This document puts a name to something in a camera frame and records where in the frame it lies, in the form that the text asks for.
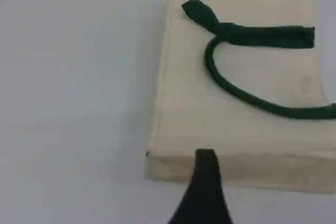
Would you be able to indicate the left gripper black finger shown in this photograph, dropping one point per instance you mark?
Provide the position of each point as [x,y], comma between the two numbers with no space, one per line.
[203,195]

